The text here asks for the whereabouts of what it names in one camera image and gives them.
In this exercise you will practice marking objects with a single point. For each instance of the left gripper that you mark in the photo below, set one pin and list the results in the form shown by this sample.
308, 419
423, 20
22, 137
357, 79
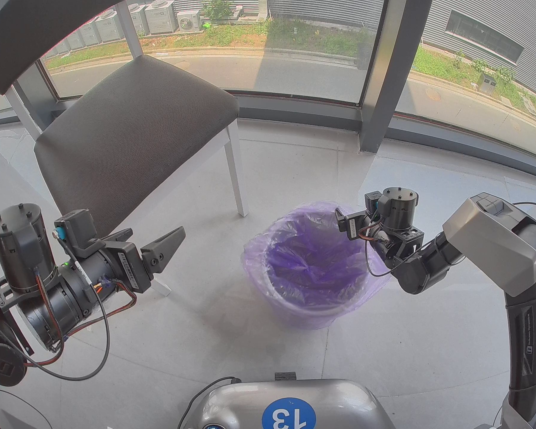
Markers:
129, 266

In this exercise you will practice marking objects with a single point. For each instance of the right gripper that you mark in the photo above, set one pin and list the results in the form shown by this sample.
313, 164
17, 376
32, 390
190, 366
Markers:
353, 226

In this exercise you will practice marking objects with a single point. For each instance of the purple plastic bag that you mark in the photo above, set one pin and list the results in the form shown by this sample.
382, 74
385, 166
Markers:
312, 262

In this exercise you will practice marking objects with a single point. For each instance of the white trash bin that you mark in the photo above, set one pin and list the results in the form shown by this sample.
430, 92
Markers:
315, 315

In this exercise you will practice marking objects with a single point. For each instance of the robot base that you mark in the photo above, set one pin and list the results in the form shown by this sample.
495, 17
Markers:
250, 405

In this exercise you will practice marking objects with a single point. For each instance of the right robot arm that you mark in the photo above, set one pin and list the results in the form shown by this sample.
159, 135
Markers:
487, 239

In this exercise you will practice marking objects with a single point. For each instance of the grey padded chair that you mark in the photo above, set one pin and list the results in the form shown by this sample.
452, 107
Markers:
129, 141

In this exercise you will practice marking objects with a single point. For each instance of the window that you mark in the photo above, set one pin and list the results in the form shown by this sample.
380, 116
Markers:
384, 60

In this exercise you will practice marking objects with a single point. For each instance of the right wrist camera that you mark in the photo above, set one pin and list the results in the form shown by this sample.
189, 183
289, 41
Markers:
372, 201

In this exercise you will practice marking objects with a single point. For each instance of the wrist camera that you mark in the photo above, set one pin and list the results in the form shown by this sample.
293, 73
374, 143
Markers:
76, 228
372, 201

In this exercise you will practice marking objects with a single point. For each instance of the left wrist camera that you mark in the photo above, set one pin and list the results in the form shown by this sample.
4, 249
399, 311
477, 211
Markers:
76, 228

